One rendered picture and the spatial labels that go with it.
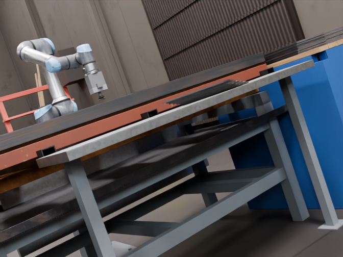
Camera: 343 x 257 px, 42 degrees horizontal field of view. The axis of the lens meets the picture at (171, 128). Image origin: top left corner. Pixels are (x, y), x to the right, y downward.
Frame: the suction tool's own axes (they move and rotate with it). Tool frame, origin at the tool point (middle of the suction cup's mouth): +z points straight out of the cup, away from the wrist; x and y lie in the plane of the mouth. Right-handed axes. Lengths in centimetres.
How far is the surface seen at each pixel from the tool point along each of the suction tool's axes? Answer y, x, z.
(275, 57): 69, -65, 10
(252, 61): 56, -64, 8
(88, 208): -55, -99, 35
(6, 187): -71, -66, 22
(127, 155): 6.5, 8.7, 34.6
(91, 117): -36, -76, 9
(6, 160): -69, -80, 13
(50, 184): -42, 2, 34
